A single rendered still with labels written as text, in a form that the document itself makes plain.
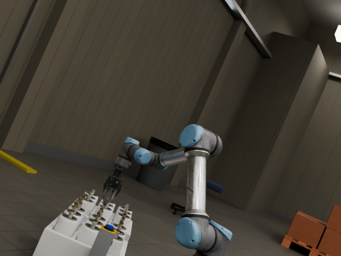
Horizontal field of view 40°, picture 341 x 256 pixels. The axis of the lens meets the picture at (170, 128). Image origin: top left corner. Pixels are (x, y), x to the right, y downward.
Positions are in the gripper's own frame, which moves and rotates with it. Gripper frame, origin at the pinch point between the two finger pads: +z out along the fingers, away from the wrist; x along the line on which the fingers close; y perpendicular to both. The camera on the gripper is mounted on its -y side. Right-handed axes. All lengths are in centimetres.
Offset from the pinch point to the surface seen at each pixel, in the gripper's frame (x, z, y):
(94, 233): 3.2, 11.1, 28.4
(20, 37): -153, -73, -198
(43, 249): -14.7, 25.6, 32.5
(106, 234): 9.4, 5.0, 44.6
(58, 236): -11.0, 18.0, 32.4
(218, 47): 28, -219, -567
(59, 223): -13.7, 13.2, 28.4
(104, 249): 11.2, 11.1, 44.5
